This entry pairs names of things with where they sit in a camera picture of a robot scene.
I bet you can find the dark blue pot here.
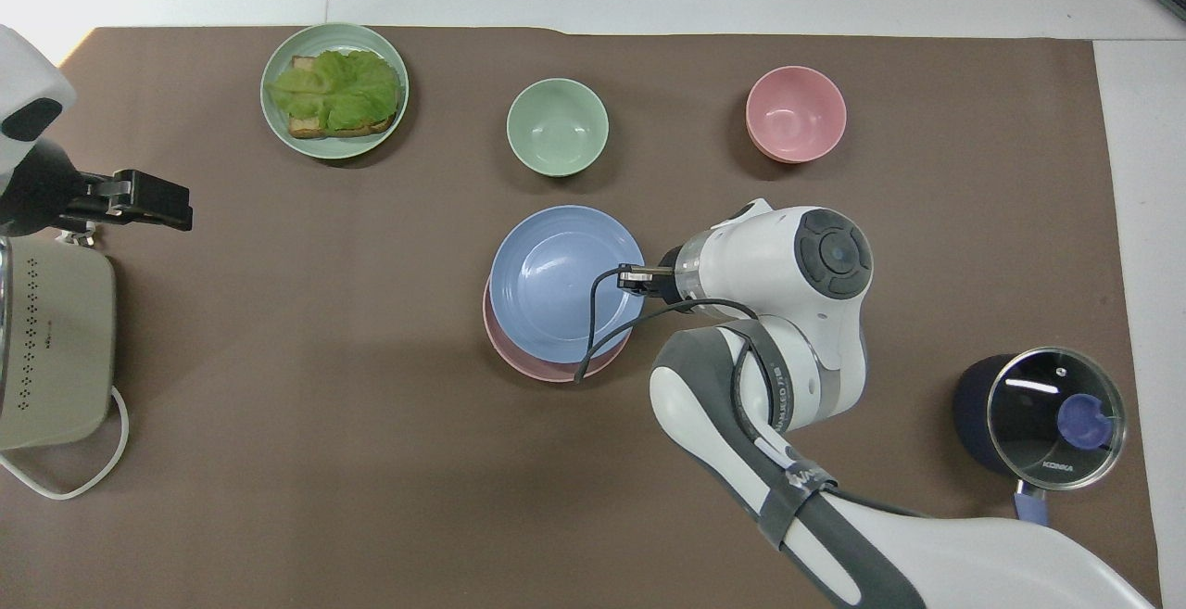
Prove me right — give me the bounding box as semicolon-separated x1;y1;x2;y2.
952;352;1066;527

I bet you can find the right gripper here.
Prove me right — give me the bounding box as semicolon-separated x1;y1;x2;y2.
646;257;688;312

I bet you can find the green lettuce leaf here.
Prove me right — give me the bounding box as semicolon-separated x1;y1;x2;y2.
268;49;405;132

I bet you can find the green plate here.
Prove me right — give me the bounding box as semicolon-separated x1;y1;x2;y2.
259;22;410;161

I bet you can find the pink plate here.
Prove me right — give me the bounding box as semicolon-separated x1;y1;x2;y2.
482;280;637;384

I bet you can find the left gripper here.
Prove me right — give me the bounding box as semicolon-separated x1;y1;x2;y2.
0;139;99;238

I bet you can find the glass lid with blue knob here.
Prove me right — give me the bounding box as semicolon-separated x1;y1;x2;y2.
986;347;1128;492

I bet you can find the toast slice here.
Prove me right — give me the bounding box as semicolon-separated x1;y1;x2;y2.
287;55;399;140

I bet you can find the green bowl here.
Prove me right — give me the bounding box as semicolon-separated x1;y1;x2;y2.
506;78;611;178

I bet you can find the beige kitchen appliance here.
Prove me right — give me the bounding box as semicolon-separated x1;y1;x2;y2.
0;233;118;451

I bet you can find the blue plate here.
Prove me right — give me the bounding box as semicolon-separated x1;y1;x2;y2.
489;206;647;365

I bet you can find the black cable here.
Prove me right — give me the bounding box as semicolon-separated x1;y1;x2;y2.
574;262;777;429

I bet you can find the pink bowl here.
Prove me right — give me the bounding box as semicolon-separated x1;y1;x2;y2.
745;66;848;165

